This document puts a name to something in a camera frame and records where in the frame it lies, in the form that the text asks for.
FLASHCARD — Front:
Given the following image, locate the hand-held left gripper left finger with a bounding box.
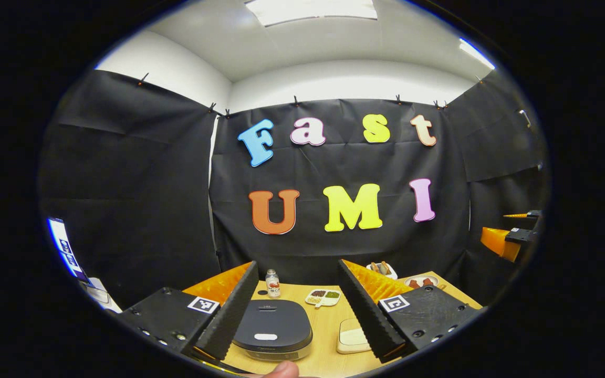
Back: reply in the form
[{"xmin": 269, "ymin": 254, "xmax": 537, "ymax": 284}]
[{"xmin": 119, "ymin": 261, "xmax": 259, "ymax": 363}]

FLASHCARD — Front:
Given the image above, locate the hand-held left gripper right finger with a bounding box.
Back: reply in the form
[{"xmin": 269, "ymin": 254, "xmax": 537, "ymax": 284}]
[{"xmin": 336, "ymin": 259, "xmax": 479, "ymax": 364}]

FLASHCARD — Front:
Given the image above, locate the clear box of rice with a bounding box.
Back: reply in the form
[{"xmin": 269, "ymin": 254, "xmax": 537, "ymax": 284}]
[{"xmin": 336, "ymin": 318, "xmax": 372, "ymax": 354}]

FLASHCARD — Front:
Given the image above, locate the dark grey rice cooker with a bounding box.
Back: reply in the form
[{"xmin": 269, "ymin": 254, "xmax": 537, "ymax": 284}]
[{"xmin": 232, "ymin": 299, "xmax": 314, "ymax": 362}]

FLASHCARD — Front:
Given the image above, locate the open laptop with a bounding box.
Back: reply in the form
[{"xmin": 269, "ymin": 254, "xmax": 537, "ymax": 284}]
[{"xmin": 48, "ymin": 217, "xmax": 123, "ymax": 314}]

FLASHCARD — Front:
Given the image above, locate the white divided grain dish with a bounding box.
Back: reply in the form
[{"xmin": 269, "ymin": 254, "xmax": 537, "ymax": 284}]
[{"xmin": 305, "ymin": 288, "xmax": 342, "ymax": 308}]

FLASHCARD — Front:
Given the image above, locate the white toaster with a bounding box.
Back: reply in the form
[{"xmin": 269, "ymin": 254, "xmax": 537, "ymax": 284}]
[{"xmin": 366, "ymin": 261, "xmax": 399, "ymax": 280}]

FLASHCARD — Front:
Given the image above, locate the small clear bottle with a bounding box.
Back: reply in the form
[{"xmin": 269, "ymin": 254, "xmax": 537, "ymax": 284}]
[{"xmin": 265, "ymin": 269, "xmax": 281, "ymax": 298}]

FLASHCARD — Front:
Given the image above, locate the white round plate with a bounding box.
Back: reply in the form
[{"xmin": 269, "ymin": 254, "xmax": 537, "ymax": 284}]
[{"xmin": 403, "ymin": 275, "xmax": 440, "ymax": 289}]

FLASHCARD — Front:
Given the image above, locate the black backdrop cloth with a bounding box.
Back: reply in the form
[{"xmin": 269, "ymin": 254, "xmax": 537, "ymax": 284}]
[{"xmin": 39, "ymin": 68, "xmax": 550, "ymax": 308}]

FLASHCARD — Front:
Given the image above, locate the narrow ceiling light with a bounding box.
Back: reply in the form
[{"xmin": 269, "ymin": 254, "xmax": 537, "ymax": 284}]
[{"xmin": 459, "ymin": 38, "xmax": 496, "ymax": 70}]

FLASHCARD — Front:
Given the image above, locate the large ceiling light panel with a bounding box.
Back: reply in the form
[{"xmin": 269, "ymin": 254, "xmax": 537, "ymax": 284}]
[{"xmin": 245, "ymin": 0, "xmax": 378, "ymax": 27}]

